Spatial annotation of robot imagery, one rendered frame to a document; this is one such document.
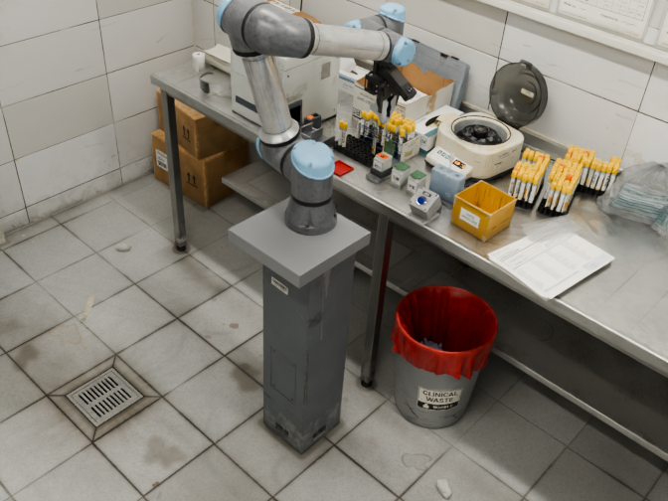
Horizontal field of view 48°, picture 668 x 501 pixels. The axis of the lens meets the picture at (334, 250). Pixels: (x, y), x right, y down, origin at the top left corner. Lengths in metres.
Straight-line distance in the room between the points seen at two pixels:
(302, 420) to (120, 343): 0.91
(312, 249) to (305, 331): 0.32
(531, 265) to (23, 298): 2.16
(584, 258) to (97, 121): 2.44
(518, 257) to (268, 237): 0.71
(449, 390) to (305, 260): 0.87
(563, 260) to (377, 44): 0.80
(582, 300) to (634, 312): 0.14
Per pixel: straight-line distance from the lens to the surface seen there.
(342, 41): 1.90
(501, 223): 2.25
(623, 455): 2.97
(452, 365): 2.52
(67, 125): 3.72
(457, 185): 2.30
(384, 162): 2.39
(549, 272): 2.15
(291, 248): 2.04
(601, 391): 2.76
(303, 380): 2.41
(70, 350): 3.14
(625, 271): 2.27
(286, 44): 1.80
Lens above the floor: 2.18
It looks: 38 degrees down
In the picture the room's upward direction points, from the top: 4 degrees clockwise
